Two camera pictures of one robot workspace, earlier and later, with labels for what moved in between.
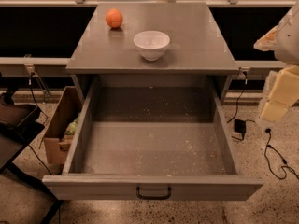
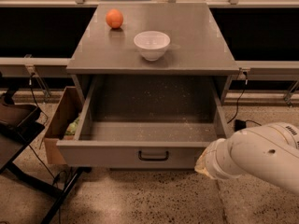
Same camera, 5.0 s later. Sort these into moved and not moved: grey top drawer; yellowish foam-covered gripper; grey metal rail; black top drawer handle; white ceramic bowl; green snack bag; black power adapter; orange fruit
Moved: black top drawer handle; grey top drawer; yellowish foam-covered gripper
Not moved: white ceramic bowl; orange fruit; green snack bag; grey metal rail; black power adapter
